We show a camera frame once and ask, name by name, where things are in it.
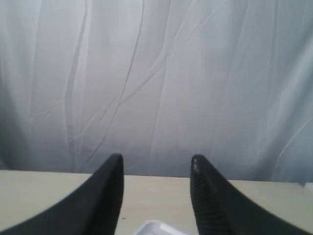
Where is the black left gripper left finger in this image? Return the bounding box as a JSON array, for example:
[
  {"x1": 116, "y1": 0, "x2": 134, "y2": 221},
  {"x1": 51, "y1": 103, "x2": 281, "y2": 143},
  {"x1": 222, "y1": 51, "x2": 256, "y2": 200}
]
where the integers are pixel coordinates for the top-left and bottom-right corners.
[{"x1": 1, "y1": 153, "x2": 124, "y2": 235}]

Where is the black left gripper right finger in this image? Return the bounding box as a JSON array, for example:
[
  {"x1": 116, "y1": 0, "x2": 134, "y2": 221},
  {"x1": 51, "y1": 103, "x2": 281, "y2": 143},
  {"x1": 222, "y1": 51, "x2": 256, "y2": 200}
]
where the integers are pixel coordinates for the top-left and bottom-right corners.
[{"x1": 190, "y1": 154, "x2": 308, "y2": 235}]

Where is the white rectangular plastic tray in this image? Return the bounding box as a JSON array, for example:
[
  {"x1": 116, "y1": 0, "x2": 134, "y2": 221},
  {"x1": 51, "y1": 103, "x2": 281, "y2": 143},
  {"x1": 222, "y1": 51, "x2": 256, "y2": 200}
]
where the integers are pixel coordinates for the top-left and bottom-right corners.
[{"x1": 134, "y1": 220, "x2": 186, "y2": 235}]

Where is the grey-blue backdrop curtain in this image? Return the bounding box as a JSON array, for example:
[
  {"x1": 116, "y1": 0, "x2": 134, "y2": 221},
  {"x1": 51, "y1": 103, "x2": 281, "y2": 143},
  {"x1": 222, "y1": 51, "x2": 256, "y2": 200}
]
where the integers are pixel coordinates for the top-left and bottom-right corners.
[{"x1": 0, "y1": 0, "x2": 313, "y2": 185}]

